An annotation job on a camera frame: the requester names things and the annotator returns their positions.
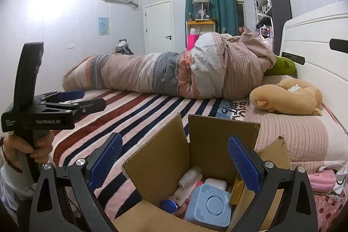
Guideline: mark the window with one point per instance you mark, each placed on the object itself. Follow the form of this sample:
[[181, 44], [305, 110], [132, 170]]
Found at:
[[238, 9]]

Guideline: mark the red plastic bottle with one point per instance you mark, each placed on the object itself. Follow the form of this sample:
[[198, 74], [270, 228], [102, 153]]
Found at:
[[183, 209]]

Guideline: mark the dark folded stroller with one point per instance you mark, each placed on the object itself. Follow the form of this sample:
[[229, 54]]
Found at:
[[123, 47]]

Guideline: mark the white door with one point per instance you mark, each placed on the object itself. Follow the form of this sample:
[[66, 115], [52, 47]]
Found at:
[[159, 25]]

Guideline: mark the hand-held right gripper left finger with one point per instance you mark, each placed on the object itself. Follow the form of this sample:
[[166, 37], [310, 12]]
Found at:
[[104, 164]]

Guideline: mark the white plastic bottle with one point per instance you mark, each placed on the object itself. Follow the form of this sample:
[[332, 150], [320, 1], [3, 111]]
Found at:
[[190, 176]]

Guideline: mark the glass display case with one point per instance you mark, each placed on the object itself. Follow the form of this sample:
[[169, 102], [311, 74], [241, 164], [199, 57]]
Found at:
[[201, 10]]

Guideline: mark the pink bag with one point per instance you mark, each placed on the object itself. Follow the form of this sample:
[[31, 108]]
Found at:
[[193, 41]]

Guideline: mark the pink polka dot sheet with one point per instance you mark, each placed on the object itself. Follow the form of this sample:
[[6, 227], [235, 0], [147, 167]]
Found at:
[[330, 210]]

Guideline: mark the white earbuds case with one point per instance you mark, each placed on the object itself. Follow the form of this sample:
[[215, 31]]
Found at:
[[214, 183]]

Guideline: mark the light blue wall poster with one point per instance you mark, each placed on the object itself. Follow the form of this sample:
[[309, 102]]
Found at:
[[103, 26]]

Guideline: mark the gold rectangular case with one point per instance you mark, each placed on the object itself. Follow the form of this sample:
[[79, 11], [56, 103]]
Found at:
[[237, 190]]

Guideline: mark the tan plush toy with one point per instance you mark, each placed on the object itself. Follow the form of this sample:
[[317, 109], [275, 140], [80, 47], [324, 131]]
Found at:
[[291, 101]]

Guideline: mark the teal curtain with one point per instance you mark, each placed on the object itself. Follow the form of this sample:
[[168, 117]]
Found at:
[[223, 3]]

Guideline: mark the white charger plug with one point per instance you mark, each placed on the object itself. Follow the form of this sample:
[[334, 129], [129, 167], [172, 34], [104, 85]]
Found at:
[[341, 176]]

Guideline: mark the rolled striped duvet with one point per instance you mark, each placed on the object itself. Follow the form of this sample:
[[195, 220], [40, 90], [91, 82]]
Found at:
[[152, 71]]

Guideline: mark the person's left forearm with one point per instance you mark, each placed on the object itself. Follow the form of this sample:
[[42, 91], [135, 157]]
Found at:
[[13, 188]]

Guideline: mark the beige striped pillow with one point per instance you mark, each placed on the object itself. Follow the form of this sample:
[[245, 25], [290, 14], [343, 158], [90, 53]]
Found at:
[[293, 134]]

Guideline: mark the white headboard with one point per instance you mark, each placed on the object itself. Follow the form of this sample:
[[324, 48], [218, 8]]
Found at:
[[312, 36]]

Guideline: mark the cardboard box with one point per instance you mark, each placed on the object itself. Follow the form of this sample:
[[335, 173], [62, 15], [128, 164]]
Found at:
[[209, 145]]

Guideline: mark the brown plush toy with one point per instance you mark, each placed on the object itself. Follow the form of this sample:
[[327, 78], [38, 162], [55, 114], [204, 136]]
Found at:
[[241, 30]]

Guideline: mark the person's left hand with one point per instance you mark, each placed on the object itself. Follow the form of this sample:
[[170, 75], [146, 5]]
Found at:
[[11, 150]]

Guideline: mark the light blue square speaker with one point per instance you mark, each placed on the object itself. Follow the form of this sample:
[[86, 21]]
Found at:
[[212, 204]]

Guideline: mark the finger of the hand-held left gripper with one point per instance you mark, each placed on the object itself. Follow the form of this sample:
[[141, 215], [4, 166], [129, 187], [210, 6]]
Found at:
[[72, 94], [95, 104]]

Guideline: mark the yellow side table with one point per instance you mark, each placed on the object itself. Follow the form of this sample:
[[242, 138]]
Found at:
[[201, 22]]

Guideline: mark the green plush toy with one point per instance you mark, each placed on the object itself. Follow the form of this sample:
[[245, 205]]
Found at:
[[282, 66]]

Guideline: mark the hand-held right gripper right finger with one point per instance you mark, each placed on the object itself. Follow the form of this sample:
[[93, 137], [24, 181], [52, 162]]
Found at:
[[244, 166]]

